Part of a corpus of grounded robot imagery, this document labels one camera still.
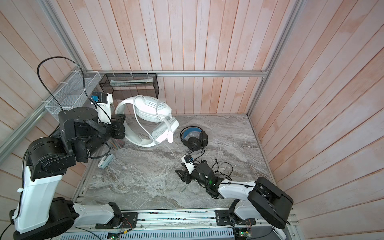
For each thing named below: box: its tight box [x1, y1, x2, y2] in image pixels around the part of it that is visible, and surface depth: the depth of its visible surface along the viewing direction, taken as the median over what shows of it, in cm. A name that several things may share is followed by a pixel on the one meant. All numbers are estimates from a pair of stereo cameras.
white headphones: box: [115, 96, 180, 147], surface depth 45 cm
